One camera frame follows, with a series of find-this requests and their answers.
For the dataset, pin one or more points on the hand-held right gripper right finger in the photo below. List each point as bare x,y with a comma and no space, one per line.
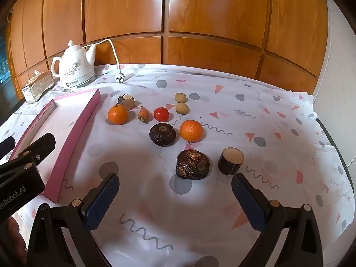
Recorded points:
247,203

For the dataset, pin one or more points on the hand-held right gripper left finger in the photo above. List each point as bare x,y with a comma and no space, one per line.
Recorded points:
101,200

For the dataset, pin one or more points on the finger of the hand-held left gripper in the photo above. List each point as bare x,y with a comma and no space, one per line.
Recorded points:
7,145
41,144

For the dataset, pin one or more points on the pink shallow tray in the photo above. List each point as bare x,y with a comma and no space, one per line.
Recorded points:
59,116

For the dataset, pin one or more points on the lumpy dark water chestnut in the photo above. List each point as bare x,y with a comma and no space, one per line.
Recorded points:
192,164

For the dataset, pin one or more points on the orange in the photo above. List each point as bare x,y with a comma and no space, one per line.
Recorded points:
191,131
117,115

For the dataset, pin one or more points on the dark chocolate donut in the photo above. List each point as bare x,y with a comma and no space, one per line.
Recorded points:
162,134

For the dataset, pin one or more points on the red tomato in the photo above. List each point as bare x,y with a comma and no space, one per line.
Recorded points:
161,114

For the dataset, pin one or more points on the silver ornate tissue box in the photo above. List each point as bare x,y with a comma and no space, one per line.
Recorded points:
39,87

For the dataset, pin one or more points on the silver kettle base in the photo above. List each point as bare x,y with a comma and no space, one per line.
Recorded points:
80,86

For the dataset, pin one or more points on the white ceramic electric kettle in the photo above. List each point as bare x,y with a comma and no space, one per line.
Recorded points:
73,66

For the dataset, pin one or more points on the white patterned tablecloth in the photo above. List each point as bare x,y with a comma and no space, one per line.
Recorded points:
250,111

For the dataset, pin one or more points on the small carrot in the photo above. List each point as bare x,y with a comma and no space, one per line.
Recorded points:
143,114

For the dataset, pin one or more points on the small potato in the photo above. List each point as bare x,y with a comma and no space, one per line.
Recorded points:
181,98
182,108

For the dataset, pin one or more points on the wooden panelled wardrobe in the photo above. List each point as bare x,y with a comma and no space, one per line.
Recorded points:
211,11

